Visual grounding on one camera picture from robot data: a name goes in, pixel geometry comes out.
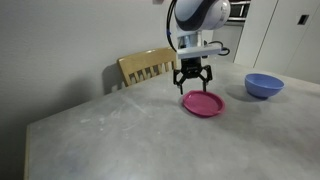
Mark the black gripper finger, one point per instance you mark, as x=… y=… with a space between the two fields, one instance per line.
x=206 y=76
x=179 y=80

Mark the pink round plastic lid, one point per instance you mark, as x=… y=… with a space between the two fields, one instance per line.
x=203 y=104

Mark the white cabinet doors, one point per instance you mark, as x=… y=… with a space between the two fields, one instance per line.
x=283 y=46

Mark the light wooden slat-back chair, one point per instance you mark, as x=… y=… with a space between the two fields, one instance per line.
x=146 y=60

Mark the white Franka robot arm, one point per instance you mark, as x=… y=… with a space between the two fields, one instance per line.
x=200 y=13

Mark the blue plastic bowl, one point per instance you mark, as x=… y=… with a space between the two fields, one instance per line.
x=263 y=85

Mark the built-in black oven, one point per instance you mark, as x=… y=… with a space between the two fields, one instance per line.
x=238 y=10

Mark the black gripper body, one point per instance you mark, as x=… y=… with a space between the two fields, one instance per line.
x=192 y=68

